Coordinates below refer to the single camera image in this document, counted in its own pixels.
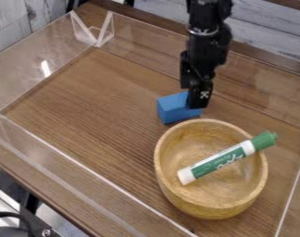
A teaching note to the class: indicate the blue foam block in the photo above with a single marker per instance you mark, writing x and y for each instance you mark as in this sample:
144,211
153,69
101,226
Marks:
173,108

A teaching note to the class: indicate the green and white marker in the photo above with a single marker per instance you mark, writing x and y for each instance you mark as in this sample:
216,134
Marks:
232,154

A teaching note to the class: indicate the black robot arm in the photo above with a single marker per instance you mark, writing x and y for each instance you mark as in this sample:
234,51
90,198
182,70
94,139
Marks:
208,15

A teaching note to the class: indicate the black metal bracket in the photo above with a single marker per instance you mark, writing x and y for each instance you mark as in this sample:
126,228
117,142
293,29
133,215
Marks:
41,228

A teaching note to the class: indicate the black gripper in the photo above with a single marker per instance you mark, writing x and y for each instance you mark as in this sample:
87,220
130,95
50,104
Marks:
205,54

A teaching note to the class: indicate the light wooden bowl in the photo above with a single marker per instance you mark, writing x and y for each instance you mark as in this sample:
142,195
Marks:
210,173

